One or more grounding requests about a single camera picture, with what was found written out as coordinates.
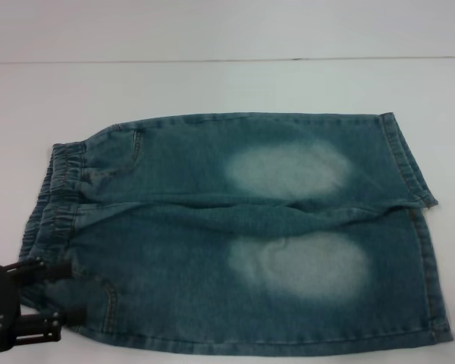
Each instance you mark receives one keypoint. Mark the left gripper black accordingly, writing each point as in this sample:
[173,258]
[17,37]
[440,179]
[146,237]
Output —
[0,299]

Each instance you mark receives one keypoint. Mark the blue denim shorts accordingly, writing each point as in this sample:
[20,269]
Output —
[197,174]

